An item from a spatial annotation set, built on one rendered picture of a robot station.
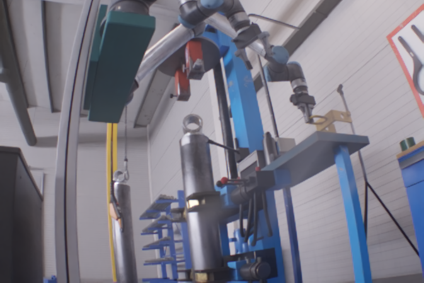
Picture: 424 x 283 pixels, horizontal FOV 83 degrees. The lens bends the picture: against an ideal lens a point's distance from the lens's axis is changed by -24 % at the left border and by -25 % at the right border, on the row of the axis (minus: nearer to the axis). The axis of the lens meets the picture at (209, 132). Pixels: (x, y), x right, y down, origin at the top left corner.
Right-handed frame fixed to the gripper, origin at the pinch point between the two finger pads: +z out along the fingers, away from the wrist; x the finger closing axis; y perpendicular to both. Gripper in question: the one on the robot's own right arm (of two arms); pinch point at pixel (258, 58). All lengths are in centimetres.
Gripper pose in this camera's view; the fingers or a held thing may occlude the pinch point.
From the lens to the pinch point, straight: 130.1
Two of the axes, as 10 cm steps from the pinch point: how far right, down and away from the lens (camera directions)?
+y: -7.4, 2.5, -6.2
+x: 5.5, -2.9, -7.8
